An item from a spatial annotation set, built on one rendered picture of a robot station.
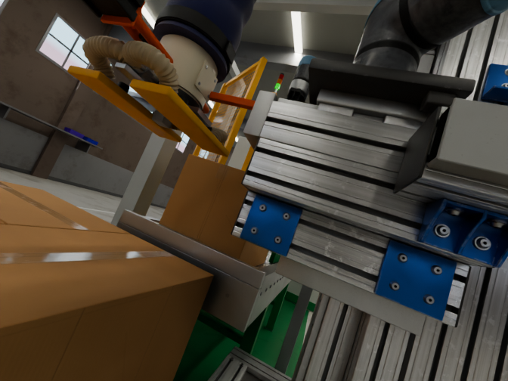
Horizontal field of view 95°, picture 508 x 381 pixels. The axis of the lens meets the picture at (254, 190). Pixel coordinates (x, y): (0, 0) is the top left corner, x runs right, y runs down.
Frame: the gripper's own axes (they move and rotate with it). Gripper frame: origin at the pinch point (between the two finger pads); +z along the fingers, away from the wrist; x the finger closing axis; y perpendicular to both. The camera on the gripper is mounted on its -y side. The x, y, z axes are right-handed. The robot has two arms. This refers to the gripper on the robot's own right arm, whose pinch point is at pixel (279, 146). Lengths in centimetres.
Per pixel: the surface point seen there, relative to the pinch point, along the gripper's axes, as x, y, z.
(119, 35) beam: -536, -283, -267
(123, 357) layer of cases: -6, 33, 66
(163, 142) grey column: -116, -77, -6
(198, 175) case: -32.6, -9.4, 19.1
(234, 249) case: -4.7, -9.1, 42.5
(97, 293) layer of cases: -10, 44, 51
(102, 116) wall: -581, -365, -87
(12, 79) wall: -583, -182, -58
